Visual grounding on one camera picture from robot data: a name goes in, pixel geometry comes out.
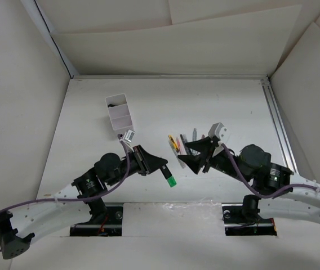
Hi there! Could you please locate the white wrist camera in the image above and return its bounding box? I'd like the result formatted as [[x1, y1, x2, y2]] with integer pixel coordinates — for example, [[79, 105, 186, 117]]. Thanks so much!
[[122, 129, 136, 143], [208, 122, 230, 143]]

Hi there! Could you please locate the green highlighter cap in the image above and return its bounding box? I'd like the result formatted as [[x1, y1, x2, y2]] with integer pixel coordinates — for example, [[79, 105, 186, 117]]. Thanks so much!
[[166, 176, 177, 187]]

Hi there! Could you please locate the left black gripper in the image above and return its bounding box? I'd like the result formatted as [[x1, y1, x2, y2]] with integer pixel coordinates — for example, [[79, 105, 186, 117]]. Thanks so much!
[[106, 145, 167, 186]]

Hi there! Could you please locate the black blue pen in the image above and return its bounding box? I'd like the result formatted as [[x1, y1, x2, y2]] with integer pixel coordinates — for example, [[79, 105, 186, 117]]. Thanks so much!
[[180, 134, 191, 155]]

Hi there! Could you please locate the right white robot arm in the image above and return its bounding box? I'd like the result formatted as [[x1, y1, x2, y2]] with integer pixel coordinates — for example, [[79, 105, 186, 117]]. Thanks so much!
[[178, 137, 320, 224]]

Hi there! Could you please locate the clear green pen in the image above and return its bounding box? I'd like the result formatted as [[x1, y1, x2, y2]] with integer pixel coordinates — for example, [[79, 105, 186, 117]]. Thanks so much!
[[172, 148, 186, 169]]

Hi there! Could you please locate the light blue mechanical pencil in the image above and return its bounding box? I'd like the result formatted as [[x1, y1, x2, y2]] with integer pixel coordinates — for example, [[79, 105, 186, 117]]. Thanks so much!
[[192, 128, 197, 141]]

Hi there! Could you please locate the aluminium rail right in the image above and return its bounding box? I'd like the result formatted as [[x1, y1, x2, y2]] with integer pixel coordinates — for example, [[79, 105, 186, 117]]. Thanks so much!
[[260, 76, 299, 173]]

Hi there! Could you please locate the yellow utility knife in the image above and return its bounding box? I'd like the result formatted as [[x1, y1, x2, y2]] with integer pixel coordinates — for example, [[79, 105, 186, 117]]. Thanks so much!
[[168, 135, 180, 152]]

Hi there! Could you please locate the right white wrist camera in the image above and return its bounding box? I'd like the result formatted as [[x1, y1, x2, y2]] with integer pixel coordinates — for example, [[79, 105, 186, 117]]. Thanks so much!
[[208, 122, 230, 143]]

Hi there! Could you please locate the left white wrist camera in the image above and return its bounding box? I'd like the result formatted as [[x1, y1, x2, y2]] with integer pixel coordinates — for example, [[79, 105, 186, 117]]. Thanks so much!
[[122, 129, 136, 143]]

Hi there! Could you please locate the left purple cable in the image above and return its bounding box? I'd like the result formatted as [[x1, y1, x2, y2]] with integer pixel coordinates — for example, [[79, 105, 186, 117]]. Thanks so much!
[[0, 134, 131, 253]]

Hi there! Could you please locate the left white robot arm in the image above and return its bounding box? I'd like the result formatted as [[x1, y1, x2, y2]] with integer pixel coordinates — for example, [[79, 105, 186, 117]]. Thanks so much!
[[0, 145, 176, 260]]

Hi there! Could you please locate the clear pink pen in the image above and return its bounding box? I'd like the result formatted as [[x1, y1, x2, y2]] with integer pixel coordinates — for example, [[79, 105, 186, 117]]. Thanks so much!
[[176, 137, 185, 155]]

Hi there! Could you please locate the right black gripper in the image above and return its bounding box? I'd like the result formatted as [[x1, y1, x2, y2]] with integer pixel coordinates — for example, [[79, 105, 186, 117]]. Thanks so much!
[[176, 135, 251, 183]]

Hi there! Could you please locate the white three-compartment organizer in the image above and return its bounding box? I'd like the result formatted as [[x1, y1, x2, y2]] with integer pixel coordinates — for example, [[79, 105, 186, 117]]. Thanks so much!
[[105, 93, 134, 137]]

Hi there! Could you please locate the black green highlighter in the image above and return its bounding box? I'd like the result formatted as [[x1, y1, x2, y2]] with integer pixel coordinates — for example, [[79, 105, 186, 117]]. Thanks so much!
[[161, 165, 172, 180]]

